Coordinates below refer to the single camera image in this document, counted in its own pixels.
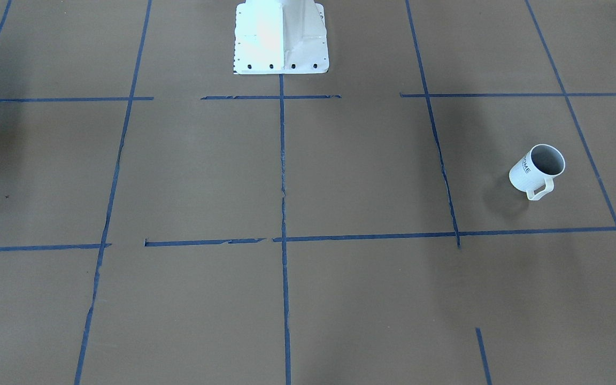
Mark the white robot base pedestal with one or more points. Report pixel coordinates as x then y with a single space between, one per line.
280 37

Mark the white mug with handle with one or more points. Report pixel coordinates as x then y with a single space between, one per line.
534 173

